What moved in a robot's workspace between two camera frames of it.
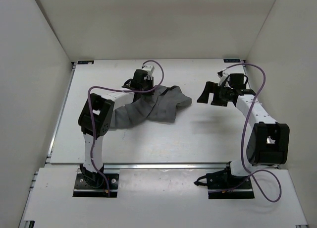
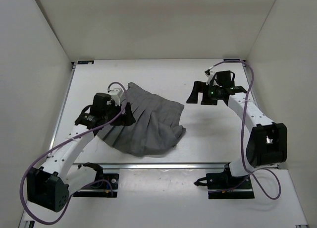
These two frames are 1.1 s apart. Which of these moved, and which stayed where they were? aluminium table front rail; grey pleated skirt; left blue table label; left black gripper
Moved: grey pleated skirt; left black gripper
Stayed: left blue table label; aluminium table front rail
